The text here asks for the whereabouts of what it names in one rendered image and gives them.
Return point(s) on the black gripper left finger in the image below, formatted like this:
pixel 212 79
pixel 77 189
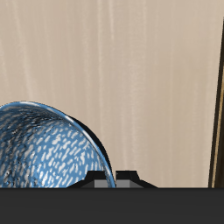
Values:
pixel 96 178

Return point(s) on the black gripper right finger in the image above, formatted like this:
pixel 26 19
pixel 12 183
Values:
pixel 126 178

